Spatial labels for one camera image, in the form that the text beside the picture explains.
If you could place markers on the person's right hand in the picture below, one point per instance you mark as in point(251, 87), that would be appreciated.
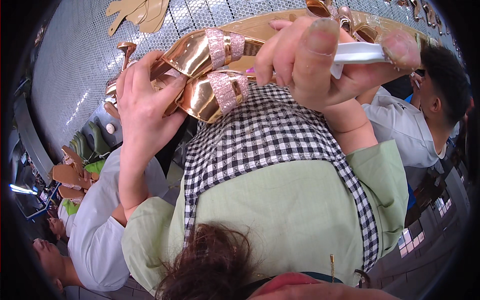
point(311, 78)

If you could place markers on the person's left hand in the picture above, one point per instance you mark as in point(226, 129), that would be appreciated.
point(140, 112)

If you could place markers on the white plastic tool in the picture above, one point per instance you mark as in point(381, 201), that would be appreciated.
point(356, 52)

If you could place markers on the small white round object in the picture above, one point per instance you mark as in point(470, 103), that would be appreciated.
point(110, 128)

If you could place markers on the row of green shoe lasts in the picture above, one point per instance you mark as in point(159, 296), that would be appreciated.
point(90, 144)

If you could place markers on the group of rose gold sandals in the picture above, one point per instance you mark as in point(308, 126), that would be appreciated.
point(347, 20)

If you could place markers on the stack of tan soled sandals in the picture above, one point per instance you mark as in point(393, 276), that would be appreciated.
point(69, 174)

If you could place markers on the pile of tan insoles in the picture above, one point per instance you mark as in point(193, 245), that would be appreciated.
point(144, 13)

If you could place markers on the person's body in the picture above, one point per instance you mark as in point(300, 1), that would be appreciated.
point(277, 195)

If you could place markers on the row of sandals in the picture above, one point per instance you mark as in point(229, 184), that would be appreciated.
point(420, 9)

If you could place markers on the blue framed cart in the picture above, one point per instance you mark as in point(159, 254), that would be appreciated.
point(32, 198)

